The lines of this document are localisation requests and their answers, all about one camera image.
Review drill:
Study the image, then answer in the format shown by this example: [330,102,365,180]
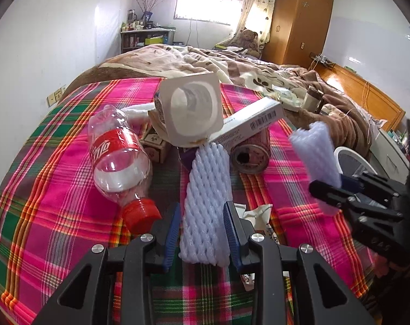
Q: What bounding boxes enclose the brown floral blanket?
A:
[61,43,373,156]

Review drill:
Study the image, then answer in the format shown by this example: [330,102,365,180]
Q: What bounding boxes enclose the shelf with bottles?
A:
[120,24,177,53]

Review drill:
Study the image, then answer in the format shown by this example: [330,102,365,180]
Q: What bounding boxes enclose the power strip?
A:
[308,52,331,66]

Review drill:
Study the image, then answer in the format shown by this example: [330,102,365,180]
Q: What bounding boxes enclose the window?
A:
[173,0,243,26]

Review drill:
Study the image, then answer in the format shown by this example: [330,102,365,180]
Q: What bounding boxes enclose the white foam fruit net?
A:
[179,143,231,267]
[289,121,343,216]

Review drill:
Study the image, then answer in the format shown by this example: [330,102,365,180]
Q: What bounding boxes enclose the white and purple medicine box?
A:
[208,96,284,148]

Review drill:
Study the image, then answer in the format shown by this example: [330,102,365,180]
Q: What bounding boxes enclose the clear soda bottle red label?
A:
[89,104,162,235]

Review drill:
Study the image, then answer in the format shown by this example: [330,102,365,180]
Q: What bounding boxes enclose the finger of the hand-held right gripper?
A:
[340,172,408,204]
[308,180,407,255]

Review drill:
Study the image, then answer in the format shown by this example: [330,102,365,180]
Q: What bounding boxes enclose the rusty tin can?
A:
[229,125,271,174]

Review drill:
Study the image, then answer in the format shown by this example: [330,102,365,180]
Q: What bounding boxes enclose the small printed beige cardboard box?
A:
[138,129,171,164]

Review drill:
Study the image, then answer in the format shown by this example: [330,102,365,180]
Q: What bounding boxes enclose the white tissue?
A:
[233,203,274,236]

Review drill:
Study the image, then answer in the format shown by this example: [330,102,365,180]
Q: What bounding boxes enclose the patterned curtain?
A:
[236,0,279,43]

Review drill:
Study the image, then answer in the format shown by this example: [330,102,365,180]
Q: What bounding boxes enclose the wall socket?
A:
[47,86,67,108]

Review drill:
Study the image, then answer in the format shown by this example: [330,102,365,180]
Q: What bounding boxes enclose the brown thermos cup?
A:
[303,86,325,111]

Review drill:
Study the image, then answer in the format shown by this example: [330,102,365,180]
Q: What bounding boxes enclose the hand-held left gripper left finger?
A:
[32,203,182,325]

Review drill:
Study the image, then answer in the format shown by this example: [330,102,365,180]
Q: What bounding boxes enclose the white dresser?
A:
[370,128,410,178]

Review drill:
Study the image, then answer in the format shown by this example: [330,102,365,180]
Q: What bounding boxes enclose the dried branches in vase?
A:
[131,0,165,21]

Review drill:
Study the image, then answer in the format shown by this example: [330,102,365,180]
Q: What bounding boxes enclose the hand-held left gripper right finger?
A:
[223,201,376,325]

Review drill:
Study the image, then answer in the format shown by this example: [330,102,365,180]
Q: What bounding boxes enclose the beige square paper carton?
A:
[157,72,223,148]

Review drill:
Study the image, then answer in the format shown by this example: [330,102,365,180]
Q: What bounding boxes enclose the pink green plaid blanket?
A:
[0,77,378,325]

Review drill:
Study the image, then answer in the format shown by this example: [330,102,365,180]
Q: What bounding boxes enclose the wooden headboard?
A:
[311,62,406,133]

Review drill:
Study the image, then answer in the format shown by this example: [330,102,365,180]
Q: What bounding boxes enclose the white plastic trash bin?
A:
[333,146,375,177]

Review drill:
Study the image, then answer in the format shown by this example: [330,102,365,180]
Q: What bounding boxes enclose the brown teddy bear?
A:
[230,28,262,58]

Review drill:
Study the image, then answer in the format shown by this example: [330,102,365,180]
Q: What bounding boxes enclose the white plastic bag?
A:
[272,87,301,111]

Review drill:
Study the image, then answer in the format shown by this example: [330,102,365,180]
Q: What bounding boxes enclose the wooden wardrobe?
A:
[261,0,335,67]

